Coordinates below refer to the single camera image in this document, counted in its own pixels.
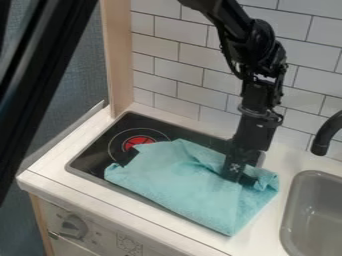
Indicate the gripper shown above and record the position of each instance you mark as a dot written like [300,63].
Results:
[254,133]

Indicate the light blue cloth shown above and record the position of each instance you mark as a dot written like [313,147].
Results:
[187,186]

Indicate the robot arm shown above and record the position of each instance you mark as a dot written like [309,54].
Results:
[236,20]

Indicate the toy sink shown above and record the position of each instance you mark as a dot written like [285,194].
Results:
[311,213]

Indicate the tap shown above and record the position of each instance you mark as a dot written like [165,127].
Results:
[324,133]

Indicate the toy stove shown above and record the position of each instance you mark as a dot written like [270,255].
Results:
[102,146]

